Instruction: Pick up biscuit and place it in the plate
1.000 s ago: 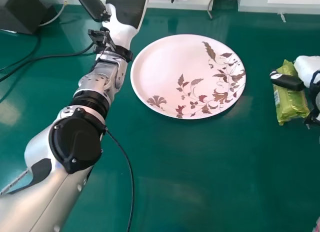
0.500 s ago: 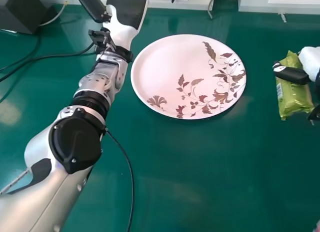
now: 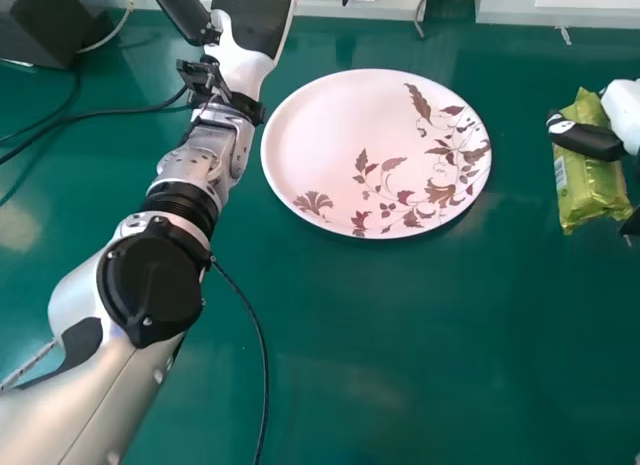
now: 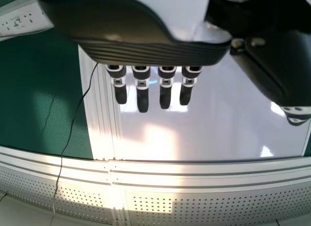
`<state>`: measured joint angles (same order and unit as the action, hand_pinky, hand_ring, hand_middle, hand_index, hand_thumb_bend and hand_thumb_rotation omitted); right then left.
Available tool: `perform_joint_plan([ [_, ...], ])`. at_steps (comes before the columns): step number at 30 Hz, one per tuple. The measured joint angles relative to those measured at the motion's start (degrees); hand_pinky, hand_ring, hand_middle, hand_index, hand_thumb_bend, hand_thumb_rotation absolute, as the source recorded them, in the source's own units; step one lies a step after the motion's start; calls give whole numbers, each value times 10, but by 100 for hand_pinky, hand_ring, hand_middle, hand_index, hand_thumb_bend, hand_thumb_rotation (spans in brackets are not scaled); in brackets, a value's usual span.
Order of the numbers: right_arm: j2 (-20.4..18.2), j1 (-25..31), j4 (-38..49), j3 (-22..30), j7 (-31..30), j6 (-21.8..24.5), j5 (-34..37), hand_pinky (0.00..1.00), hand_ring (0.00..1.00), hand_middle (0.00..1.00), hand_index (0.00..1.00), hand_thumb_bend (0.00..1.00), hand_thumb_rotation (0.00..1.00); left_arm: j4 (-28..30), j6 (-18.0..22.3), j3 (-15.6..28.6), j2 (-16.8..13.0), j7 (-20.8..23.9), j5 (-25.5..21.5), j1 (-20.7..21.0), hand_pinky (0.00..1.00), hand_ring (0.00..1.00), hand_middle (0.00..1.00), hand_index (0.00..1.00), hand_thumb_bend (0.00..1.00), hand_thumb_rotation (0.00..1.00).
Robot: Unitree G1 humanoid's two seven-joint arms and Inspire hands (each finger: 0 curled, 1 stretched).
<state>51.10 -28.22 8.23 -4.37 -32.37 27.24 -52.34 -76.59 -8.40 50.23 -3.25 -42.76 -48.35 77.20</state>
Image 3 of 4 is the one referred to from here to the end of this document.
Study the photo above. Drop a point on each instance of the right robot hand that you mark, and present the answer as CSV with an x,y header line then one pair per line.
x,y
590,137

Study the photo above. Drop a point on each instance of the plate with brown leaf pattern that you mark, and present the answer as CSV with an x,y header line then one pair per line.
x,y
350,135

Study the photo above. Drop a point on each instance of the dark green plug block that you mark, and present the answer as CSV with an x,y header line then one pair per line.
x,y
450,7

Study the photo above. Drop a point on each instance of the yellow-green biscuit packet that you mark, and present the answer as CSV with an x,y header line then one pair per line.
x,y
590,185

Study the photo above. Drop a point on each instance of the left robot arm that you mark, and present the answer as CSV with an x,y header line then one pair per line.
x,y
100,385

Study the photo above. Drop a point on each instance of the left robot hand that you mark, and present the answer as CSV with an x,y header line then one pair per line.
x,y
250,45

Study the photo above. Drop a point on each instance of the black box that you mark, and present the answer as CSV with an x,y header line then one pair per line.
x,y
40,25

